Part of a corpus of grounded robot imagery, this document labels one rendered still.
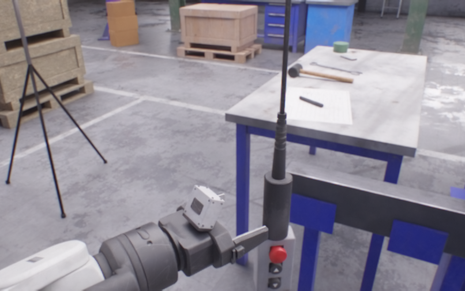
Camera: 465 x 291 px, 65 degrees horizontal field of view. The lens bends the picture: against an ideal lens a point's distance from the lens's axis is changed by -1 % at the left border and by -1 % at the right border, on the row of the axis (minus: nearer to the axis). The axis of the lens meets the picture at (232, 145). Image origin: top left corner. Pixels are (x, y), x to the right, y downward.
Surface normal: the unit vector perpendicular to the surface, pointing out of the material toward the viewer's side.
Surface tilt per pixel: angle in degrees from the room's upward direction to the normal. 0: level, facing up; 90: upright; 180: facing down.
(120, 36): 90
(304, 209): 90
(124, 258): 32
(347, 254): 0
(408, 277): 0
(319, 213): 90
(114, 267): 55
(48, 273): 66
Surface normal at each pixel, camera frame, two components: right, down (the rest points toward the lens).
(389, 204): -0.44, 0.41
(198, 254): 0.60, 0.36
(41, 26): 0.94, 0.15
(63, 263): 0.76, -0.13
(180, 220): 0.00, -0.89
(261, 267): 0.11, 0.44
